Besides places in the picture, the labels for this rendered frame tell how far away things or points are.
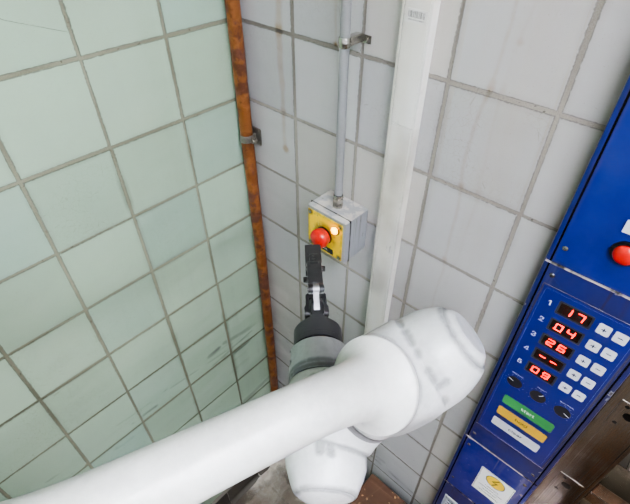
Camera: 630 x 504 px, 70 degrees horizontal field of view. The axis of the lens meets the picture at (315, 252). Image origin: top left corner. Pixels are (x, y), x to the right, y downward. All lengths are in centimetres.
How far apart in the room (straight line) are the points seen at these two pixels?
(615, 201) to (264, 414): 46
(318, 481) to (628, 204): 47
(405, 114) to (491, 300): 34
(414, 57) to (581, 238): 33
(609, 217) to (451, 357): 28
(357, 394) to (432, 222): 44
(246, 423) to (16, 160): 59
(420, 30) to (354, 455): 55
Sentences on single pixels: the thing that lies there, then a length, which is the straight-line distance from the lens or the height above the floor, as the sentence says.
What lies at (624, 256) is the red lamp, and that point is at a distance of 65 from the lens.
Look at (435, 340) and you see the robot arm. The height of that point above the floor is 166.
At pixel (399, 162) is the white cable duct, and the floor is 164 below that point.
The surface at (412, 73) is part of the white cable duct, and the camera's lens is 70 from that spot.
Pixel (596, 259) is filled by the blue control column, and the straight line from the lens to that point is 68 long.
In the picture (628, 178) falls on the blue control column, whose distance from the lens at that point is 62.
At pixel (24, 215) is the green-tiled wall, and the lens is 88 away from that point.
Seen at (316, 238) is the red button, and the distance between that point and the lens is 86.
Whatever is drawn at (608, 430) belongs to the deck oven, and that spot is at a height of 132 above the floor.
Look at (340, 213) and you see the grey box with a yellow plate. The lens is 86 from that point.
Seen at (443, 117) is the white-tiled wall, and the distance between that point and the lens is 72.
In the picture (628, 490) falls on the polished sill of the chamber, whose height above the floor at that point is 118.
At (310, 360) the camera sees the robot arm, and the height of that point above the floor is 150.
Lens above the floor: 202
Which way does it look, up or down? 42 degrees down
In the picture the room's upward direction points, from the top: straight up
